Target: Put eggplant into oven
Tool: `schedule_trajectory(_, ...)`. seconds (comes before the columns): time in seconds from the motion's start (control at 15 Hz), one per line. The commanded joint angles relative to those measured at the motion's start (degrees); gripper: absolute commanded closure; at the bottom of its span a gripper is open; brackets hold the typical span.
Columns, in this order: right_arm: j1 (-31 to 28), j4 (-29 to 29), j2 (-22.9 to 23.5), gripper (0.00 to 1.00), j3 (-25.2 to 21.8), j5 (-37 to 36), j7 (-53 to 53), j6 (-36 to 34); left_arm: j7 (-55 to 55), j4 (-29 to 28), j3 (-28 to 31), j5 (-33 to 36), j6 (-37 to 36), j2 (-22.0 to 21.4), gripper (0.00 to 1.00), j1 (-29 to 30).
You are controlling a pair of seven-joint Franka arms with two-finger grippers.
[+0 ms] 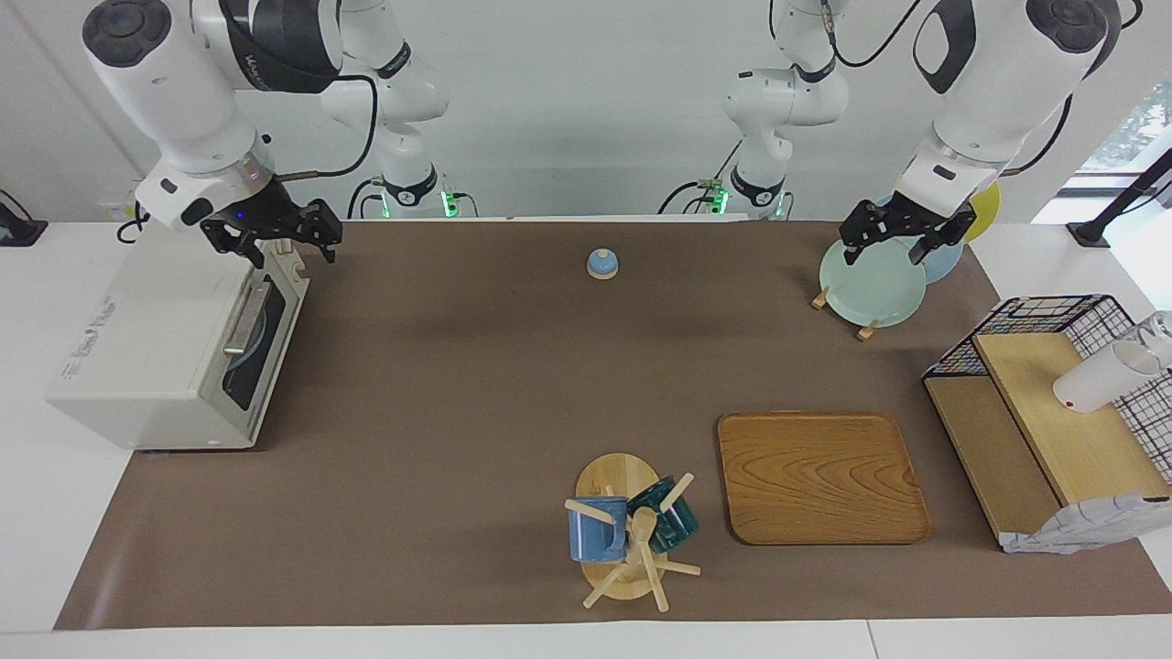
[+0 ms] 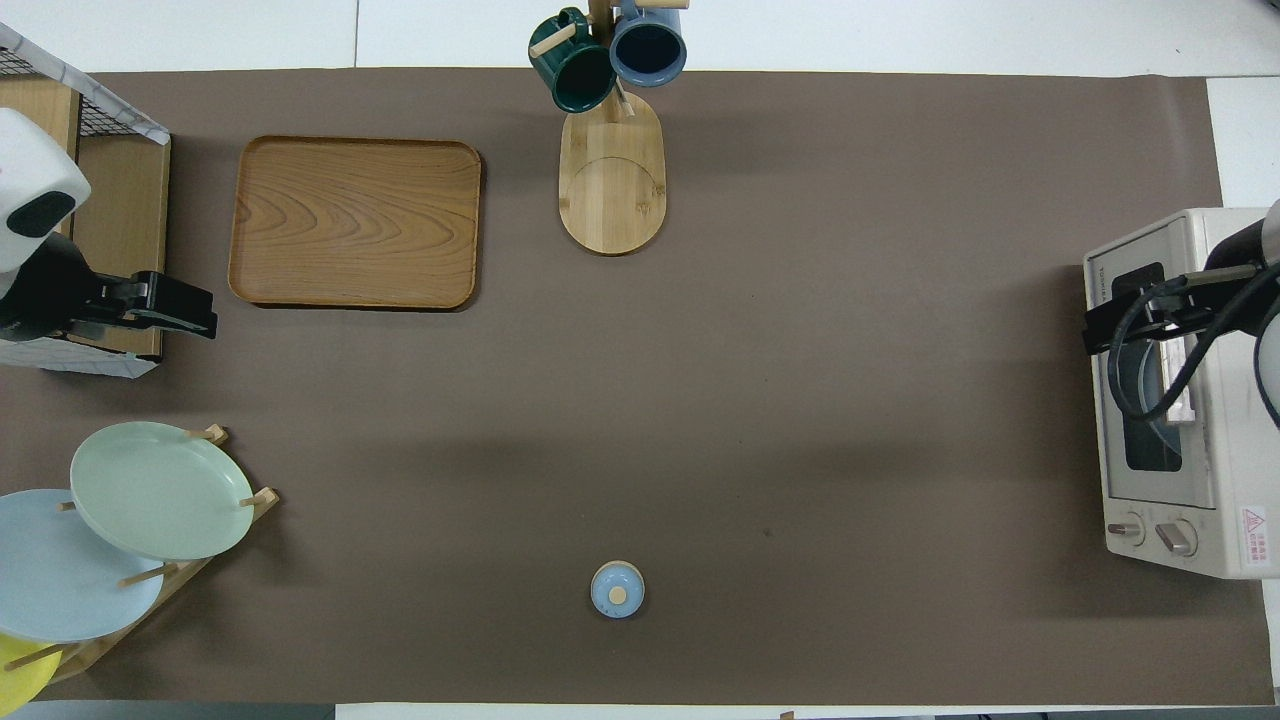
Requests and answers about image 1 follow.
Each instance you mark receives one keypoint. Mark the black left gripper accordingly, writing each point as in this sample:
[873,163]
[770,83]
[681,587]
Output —
[911,220]

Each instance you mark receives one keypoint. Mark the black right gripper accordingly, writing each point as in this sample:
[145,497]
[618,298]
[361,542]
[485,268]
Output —
[265,212]

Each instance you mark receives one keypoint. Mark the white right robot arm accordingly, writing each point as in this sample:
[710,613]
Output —
[174,91]

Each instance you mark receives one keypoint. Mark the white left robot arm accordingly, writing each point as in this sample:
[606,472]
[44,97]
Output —
[998,73]

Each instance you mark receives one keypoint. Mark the white toaster oven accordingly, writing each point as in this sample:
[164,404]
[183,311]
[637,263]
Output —
[137,348]

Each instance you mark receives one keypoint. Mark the pale green plate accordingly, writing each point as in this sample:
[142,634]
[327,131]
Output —
[870,288]

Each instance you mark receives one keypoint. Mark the light blue racked plate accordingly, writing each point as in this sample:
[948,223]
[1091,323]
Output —
[948,265]

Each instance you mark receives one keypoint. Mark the wooden plate rack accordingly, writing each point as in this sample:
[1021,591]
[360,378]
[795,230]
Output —
[867,330]

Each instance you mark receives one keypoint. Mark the yellow plate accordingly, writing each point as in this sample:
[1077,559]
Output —
[989,206]

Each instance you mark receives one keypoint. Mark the brown wooden tray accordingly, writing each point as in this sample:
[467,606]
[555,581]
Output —
[815,480]

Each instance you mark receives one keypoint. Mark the white cup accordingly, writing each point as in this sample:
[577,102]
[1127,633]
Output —
[1094,380]

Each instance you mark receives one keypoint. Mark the light wooden stepped shelf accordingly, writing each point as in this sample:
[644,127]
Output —
[1071,448]

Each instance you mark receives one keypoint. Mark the black table clamp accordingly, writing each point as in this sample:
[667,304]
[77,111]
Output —
[18,231]

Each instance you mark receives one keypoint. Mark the clear glass cup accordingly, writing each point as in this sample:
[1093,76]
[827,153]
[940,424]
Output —
[1158,334]

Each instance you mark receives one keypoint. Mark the brown table mat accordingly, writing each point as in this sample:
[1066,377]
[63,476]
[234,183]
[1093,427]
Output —
[439,494]

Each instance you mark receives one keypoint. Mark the grey white checked cloth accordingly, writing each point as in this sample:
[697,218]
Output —
[1080,529]

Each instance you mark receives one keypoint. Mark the dark green mug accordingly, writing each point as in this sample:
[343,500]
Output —
[678,526]

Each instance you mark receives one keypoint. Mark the wooden mug tree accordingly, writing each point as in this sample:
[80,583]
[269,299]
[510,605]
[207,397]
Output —
[615,476]

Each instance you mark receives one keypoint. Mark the blue mug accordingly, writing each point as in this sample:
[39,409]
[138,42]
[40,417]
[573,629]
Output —
[595,535]

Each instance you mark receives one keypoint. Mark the black camera stand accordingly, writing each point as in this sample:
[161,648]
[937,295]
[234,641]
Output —
[1126,197]

